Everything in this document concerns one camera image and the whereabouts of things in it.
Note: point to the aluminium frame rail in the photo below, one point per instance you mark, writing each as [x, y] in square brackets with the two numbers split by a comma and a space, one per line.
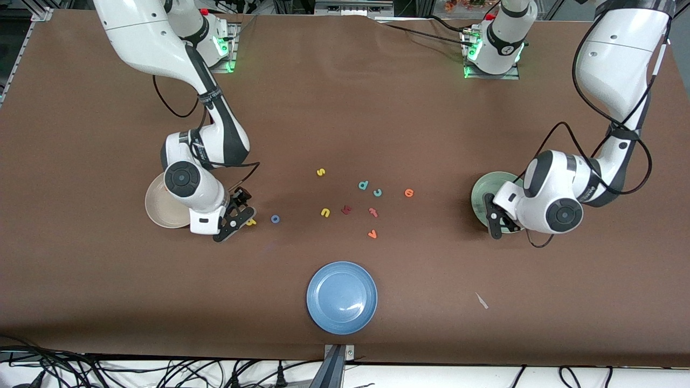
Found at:
[13, 70]
[40, 13]

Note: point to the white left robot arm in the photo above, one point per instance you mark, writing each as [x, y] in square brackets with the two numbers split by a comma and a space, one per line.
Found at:
[614, 59]

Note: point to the green round plate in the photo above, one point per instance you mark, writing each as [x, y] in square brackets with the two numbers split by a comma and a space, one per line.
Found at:
[477, 202]

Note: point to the white paper scrap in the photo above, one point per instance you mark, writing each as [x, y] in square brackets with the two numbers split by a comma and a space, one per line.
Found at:
[481, 300]

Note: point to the metal camera pole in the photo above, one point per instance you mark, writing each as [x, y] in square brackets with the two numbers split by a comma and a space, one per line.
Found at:
[333, 372]

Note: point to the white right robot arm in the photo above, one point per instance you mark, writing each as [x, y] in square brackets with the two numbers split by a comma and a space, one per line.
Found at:
[140, 37]

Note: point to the brown table cover sheet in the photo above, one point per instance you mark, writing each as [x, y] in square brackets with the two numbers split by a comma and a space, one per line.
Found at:
[108, 296]

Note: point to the grey metal box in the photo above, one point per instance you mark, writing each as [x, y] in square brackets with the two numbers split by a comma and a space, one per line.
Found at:
[353, 6]

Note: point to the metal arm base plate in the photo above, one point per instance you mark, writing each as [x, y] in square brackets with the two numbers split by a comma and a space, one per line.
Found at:
[501, 76]
[233, 37]

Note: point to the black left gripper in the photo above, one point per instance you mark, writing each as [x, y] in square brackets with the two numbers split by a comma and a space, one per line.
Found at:
[505, 221]

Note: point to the beige round plate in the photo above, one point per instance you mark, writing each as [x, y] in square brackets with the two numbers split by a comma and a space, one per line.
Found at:
[156, 207]

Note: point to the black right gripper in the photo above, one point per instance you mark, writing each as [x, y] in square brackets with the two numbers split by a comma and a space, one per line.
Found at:
[239, 198]

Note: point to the orange flowers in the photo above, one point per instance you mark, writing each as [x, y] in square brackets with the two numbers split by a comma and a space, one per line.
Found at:
[463, 4]

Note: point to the blue round plate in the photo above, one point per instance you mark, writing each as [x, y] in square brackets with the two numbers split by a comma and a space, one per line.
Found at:
[342, 297]

